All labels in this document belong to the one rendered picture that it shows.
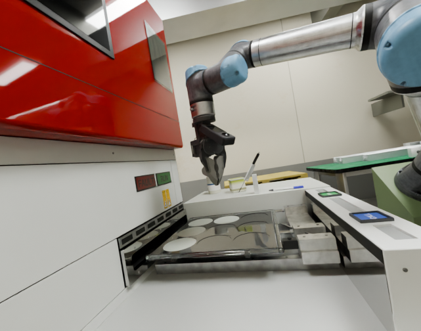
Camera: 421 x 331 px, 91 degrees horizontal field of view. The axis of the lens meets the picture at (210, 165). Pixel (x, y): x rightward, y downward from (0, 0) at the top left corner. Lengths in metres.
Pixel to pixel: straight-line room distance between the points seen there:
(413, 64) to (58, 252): 0.71
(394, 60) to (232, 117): 3.43
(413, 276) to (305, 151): 3.63
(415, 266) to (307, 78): 3.96
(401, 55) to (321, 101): 3.72
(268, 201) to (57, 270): 0.72
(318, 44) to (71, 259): 0.74
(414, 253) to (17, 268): 0.58
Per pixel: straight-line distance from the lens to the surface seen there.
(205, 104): 0.63
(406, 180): 0.96
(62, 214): 0.50
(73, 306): 0.54
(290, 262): 0.62
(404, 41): 0.51
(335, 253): 0.58
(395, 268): 0.42
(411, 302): 0.45
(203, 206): 0.95
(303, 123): 4.03
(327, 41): 0.65
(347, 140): 4.29
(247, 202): 0.91
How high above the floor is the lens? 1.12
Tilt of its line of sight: level
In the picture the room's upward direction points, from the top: 9 degrees counter-clockwise
